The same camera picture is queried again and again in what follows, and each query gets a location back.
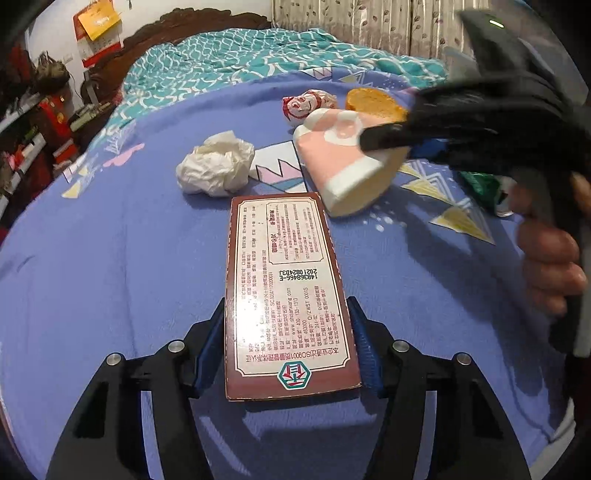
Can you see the red gift box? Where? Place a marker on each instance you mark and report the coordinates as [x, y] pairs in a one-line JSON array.
[[57, 120]]

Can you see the person's right hand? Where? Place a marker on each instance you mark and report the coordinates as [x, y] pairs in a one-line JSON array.
[[549, 263]]

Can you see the beige leaf print curtain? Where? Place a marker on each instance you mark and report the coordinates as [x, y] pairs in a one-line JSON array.
[[346, 23]]

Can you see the pink white foam block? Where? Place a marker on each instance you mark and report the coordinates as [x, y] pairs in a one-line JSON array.
[[332, 161]]

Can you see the cardboard box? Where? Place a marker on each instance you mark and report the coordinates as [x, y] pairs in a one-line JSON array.
[[286, 295]]

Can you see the teal patterned blanket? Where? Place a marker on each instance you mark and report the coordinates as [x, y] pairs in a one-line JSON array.
[[207, 55]]

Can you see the carved wooden headboard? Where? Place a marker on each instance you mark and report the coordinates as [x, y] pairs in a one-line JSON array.
[[138, 39]]

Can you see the hanging red clothes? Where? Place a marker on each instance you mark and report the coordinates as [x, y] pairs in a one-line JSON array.
[[18, 64]]

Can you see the red white wrapper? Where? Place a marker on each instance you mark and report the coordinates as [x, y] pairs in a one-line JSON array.
[[304, 106]]

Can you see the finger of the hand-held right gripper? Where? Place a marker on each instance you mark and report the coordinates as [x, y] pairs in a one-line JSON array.
[[429, 151], [388, 136]]

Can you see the white tissue paper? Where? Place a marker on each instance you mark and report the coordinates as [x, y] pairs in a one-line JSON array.
[[212, 166]]

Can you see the brown handbag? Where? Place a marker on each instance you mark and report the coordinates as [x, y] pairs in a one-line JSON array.
[[51, 74]]

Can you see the dark wooden nightstand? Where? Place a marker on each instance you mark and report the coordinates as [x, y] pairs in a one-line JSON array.
[[87, 120]]

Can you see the red yellow wall calendar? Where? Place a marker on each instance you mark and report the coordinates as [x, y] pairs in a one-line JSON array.
[[97, 23]]

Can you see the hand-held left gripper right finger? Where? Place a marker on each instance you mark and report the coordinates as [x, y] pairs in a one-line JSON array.
[[367, 360]]

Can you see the grey shelf rack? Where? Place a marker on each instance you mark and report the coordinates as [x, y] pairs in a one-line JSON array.
[[23, 152]]

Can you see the golden round bread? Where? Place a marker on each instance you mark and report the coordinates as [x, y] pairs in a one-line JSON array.
[[374, 104]]

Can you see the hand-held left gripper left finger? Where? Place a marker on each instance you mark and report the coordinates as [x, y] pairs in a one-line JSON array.
[[210, 350]]

